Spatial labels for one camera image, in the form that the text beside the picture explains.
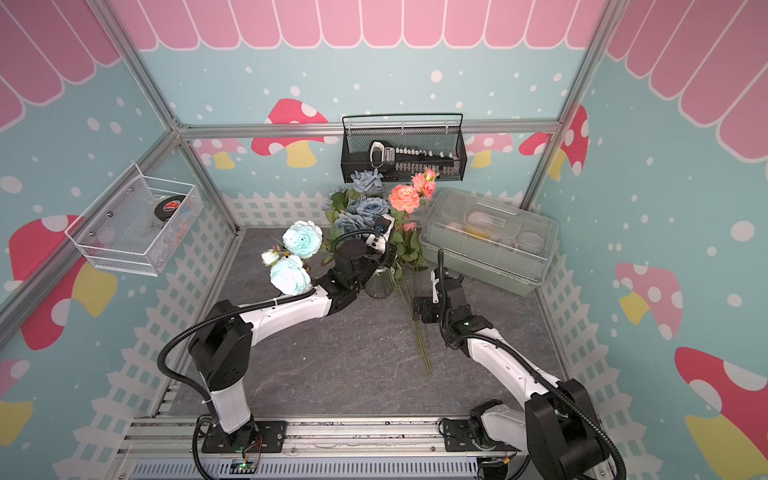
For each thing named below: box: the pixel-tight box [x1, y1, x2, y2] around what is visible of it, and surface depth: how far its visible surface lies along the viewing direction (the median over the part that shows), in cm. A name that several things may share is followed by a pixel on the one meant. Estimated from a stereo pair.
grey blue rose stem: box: [335, 168, 390, 235], surface depth 77 cm
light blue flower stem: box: [262, 220, 323, 296], surface depth 55 cm
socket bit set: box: [369, 140, 459, 172], surface depth 91 cm
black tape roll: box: [154, 195, 186, 222], surface depth 80 cm
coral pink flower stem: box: [389, 168, 440, 280], surface depth 76 cm
